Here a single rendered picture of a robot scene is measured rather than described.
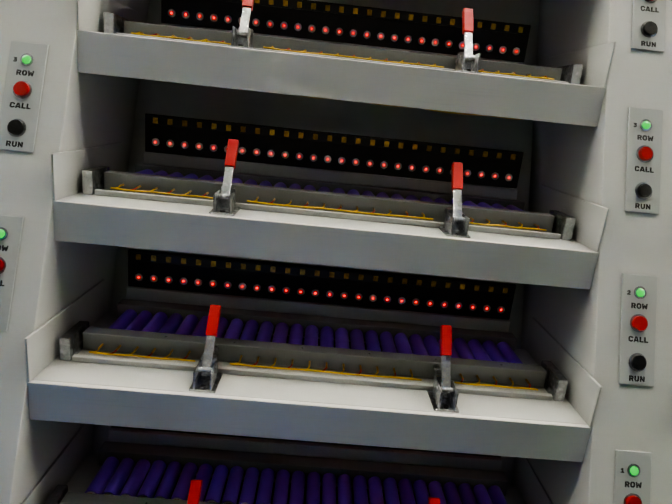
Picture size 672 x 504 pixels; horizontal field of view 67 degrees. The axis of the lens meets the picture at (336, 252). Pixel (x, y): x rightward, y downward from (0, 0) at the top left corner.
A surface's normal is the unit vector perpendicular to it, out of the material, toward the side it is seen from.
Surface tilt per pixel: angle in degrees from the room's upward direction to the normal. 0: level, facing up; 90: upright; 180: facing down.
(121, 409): 111
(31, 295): 90
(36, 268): 90
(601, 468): 90
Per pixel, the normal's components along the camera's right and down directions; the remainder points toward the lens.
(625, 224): 0.05, -0.08
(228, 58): 0.01, 0.27
